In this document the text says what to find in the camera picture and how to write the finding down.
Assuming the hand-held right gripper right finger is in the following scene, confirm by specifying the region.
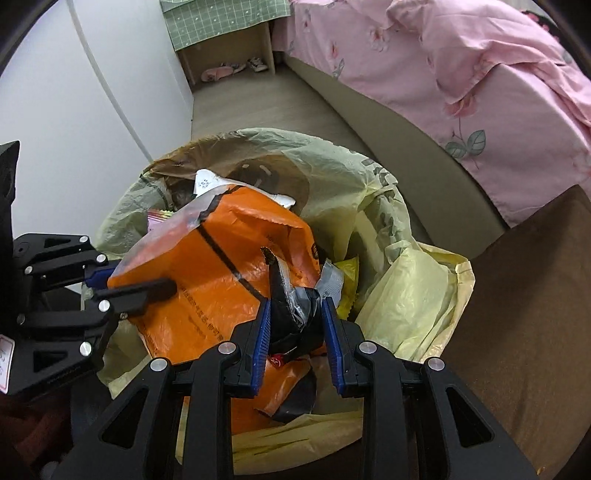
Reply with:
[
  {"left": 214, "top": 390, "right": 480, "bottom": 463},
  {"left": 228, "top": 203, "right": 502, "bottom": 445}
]
[{"left": 321, "top": 298, "right": 540, "bottom": 480}]

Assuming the orange tissue pack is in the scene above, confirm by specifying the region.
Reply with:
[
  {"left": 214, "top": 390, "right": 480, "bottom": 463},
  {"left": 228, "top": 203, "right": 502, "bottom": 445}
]
[{"left": 107, "top": 185, "right": 320, "bottom": 423}]

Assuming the black wrapper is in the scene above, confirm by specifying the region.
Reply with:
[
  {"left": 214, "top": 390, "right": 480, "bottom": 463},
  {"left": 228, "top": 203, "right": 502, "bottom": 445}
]
[{"left": 261, "top": 247, "right": 345, "bottom": 365}]

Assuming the yellow plastic trash bag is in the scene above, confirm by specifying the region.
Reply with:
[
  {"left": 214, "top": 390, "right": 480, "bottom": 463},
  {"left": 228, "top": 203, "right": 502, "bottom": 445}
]
[{"left": 81, "top": 128, "right": 476, "bottom": 472}]

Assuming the pink floral duvet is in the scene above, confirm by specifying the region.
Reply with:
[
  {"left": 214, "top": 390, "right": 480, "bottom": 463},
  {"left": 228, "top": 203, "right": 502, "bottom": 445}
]
[{"left": 288, "top": 0, "right": 591, "bottom": 227}]

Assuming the wooden bedside shelf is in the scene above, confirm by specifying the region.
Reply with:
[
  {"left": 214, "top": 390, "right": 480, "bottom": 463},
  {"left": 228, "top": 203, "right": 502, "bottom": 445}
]
[{"left": 178, "top": 21, "right": 276, "bottom": 86}]

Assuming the yellow and pink snack packet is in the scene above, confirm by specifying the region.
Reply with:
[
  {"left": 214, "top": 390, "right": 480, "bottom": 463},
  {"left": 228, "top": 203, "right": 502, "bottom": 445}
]
[{"left": 148, "top": 209, "right": 174, "bottom": 232}]

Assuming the upholstered bed frame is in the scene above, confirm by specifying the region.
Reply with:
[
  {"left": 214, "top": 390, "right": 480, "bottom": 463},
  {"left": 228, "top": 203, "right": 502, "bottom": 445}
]
[{"left": 284, "top": 53, "right": 513, "bottom": 241}]

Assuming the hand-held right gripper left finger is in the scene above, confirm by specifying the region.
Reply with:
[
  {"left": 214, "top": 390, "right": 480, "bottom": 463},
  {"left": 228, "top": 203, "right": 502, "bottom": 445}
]
[{"left": 50, "top": 300, "right": 273, "bottom": 480}]

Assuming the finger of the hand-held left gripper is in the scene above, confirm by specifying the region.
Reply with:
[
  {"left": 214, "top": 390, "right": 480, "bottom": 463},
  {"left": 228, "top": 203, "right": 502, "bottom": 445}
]
[
  {"left": 13, "top": 234, "right": 123, "bottom": 291},
  {"left": 16, "top": 278, "right": 178, "bottom": 370}
]

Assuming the person's left forearm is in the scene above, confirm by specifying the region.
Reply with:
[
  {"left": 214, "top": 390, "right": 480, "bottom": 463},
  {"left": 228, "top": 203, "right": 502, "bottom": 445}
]
[{"left": 0, "top": 392, "right": 77, "bottom": 480}]

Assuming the green checked cloth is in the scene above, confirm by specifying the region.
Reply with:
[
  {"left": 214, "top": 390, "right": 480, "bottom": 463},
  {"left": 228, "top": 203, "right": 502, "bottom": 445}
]
[{"left": 159, "top": 0, "right": 293, "bottom": 51}]

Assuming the pink slipper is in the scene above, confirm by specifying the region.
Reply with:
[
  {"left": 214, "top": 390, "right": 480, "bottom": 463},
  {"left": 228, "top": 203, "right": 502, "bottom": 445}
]
[{"left": 201, "top": 65, "right": 245, "bottom": 83}]

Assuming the white crumpled wrapper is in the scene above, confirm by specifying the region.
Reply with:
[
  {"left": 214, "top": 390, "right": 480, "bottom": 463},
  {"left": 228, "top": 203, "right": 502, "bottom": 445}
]
[{"left": 193, "top": 169, "right": 296, "bottom": 208}]

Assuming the brown cushion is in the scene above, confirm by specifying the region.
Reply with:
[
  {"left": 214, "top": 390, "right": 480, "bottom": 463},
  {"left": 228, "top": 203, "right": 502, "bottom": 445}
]
[{"left": 436, "top": 185, "right": 591, "bottom": 480}]

